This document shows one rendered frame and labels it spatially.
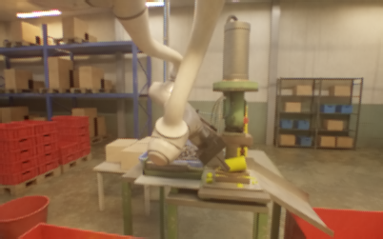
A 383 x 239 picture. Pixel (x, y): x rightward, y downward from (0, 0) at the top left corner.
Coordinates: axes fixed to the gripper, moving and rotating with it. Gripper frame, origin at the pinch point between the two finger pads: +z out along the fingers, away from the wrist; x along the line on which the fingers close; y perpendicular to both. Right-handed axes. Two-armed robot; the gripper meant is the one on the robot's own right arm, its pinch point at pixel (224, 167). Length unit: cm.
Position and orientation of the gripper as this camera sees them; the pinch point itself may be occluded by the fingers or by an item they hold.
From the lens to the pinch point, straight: 88.8
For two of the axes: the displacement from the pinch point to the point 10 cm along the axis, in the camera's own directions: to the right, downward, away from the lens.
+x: -7.4, 6.6, -1.4
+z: 6.1, 7.5, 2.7
